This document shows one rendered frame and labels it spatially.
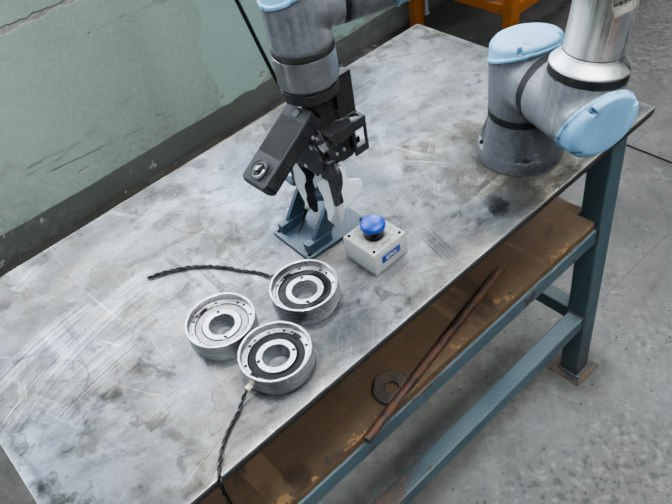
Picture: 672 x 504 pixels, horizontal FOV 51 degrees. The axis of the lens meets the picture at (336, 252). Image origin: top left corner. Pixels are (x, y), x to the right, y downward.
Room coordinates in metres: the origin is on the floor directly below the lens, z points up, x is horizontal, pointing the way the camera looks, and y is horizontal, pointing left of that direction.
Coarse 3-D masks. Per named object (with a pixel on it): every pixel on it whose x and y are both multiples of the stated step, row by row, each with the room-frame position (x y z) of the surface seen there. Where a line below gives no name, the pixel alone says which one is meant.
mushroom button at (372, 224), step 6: (366, 216) 0.81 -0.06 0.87; (372, 216) 0.81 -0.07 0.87; (378, 216) 0.81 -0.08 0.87; (360, 222) 0.81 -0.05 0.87; (366, 222) 0.80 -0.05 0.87; (372, 222) 0.80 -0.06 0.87; (378, 222) 0.79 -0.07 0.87; (384, 222) 0.80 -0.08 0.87; (360, 228) 0.80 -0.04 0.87; (366, 228) 0.79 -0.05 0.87; (372, 228) 0.79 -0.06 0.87; (378, 228) 0.78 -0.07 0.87; (384, 228) 0.79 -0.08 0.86; (372, 234) 0.78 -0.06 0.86
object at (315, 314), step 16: (288, 272) 0.77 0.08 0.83; (272, 288) 0.74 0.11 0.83; (288, 288) 0.74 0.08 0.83; (304, 288) 0.75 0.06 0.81; (320, 288) 0.72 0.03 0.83; (336, 288) 0.71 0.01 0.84; (320, 304) 0.68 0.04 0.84; (336, 304) 0.70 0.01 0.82; (288, 320) 0.70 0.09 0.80; (304, 320) 0.68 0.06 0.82; (320, 320) 0.69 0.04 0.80
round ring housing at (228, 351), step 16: (208, 304) 0.74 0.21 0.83; (224, 304) 0.73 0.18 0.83; (240, 304) 0.73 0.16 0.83; (192, 320) 0.71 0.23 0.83; (208, 320) 0.71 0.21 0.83; (224, 320) 0.71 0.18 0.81; (240, 320) 0.69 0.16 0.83; (256, 320) 0.69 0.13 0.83; (192, 336) 0.68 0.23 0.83; (208, 336) 0.68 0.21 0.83; (224, 336) 0.67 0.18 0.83; (240, 336) 0.65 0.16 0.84; (208, 352) 0.65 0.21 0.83; (224, 352) 0.64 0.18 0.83
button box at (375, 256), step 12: (396, 228) 0.80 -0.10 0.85; (348, 240) 0.80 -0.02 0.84; (360, 240) 0.79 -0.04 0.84; (372, 240) 0.79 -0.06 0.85; (384, 240) 0.78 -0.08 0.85; (396, 240) 0.78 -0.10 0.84; (348, 252) 0.80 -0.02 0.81; (360, 252) 0.78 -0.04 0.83; (372, 252) 0.76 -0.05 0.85; (384, 252) 0.77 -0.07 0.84; (396, 252) 0.78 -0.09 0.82; (360, 264) 0.78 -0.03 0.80; (372, 264) 0.76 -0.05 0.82; (384, 264) 0.76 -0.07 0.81
